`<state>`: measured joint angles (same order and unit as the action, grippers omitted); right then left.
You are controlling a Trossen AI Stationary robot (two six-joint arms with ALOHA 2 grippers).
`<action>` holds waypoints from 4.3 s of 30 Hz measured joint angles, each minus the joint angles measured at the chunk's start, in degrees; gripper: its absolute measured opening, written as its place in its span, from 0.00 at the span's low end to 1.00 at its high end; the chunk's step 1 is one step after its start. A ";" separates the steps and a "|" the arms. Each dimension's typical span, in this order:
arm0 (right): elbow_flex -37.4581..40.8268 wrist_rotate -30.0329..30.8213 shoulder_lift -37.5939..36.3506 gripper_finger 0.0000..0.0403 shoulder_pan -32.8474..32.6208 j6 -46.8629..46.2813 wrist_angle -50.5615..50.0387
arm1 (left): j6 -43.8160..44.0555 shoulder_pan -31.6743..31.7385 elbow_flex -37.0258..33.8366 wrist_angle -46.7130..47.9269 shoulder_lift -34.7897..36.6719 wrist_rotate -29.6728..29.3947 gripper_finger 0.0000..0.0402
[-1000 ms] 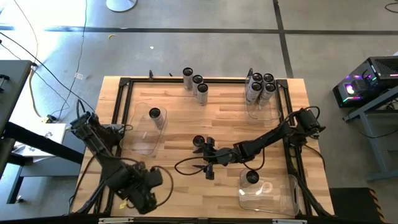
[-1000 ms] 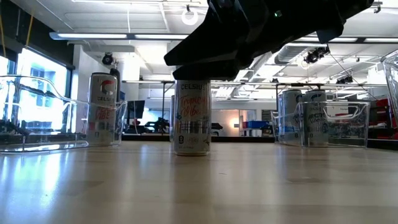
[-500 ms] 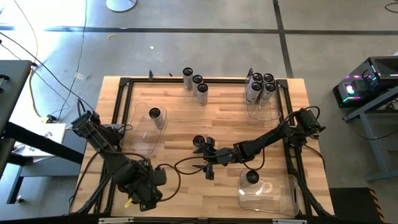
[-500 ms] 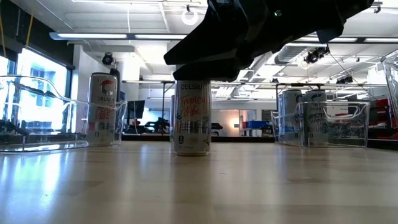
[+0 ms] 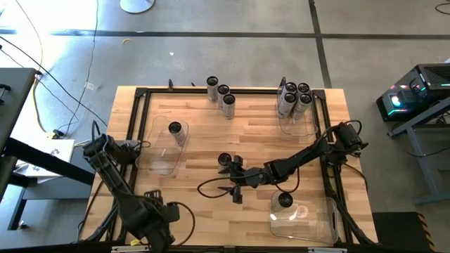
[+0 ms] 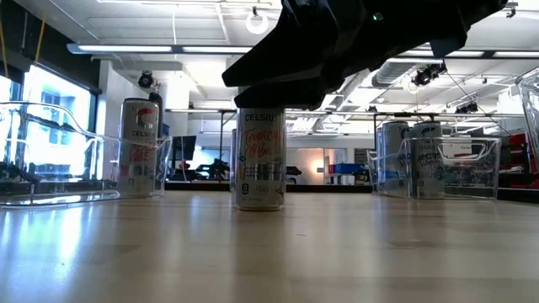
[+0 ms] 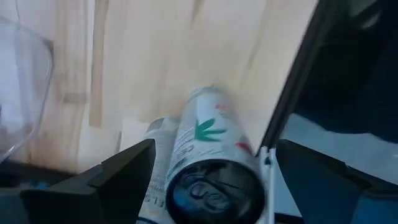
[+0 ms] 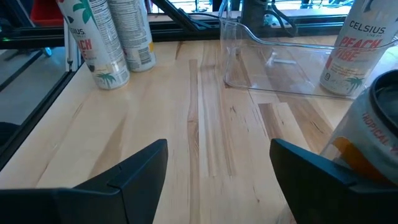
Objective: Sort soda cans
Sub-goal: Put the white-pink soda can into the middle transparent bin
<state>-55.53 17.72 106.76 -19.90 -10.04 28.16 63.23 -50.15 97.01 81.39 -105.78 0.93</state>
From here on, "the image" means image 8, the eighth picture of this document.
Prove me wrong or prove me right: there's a red plastic crate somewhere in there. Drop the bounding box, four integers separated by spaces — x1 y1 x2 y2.
29 0 65 27

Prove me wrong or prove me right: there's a clear plastic bin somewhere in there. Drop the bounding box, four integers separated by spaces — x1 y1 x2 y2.
219 0 398 100

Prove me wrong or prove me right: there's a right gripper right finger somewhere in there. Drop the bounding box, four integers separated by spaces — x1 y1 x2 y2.
269 138 398 224

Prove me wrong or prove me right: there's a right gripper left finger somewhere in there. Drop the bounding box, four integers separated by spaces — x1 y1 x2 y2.
0 139 169 224

